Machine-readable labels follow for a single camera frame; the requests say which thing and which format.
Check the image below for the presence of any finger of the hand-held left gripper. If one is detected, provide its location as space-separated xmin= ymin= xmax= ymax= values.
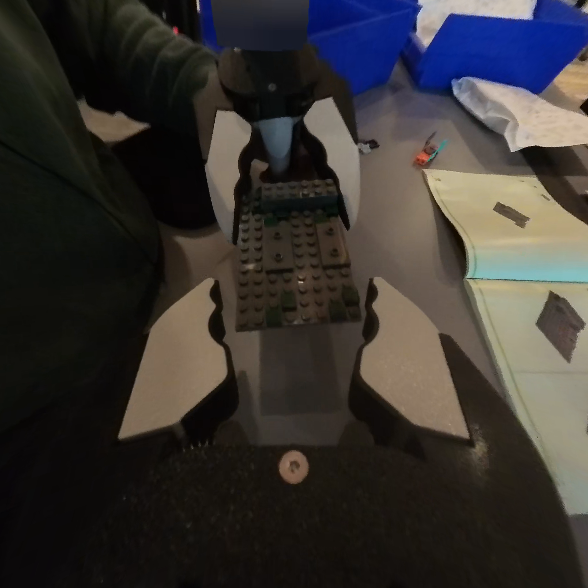
xmin=204 ymin=109 xmax=258 ymax=244
xmin=299 ymin=96 xmax=361 ymax=231

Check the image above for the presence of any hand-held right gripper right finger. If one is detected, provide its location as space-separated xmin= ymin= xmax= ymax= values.
xmin=349 ymin=277 xmax=471 ymax=444

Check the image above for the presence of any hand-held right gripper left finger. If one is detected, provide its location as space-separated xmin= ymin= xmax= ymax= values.
xmin=118 ymin=278 xmax=239 ymax=440

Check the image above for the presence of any grey long building brick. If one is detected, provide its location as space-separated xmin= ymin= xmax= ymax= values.
xmin=259 ymin=179 xmax=339 ymax=213

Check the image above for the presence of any grey studded building baseplate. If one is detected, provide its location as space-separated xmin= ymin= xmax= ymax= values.
xmin=234 ymin=179 xmax=364 ymax=332

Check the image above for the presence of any white instruction booklet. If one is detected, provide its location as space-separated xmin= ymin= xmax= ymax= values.
xmin=422 ymin=169 xmax=588 ymax=515

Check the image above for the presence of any black honeycomb cushion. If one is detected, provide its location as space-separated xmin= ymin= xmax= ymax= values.
xmin=114 ymin=126 xmax=217 ymax=229

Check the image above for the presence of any grey smooth two-hole tile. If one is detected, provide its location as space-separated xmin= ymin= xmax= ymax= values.
xmin=266 ymin=226 xmax=296 ymax=273
xmin=320 ymin=224 xmax=351 ymax=269

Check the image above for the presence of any blue plastic bin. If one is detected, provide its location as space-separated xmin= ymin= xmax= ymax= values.
xmin=403 ymin=0 xmax=588 ymax=93
xmin=200 ymin=0 xmax=420 ymax=96

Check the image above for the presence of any person's green sweater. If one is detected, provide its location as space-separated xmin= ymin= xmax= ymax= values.
xmin=0 ymin=0 xmax=165 ymax=437

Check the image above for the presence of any crumpled white paper bag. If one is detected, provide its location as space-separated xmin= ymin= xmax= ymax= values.
xmin=451 ymin=77 xmax=588 ymax=153

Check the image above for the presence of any white crumpled paper sheet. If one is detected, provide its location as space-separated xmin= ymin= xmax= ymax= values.
xmin=416 ymin=0 xmax=539 ymax=47

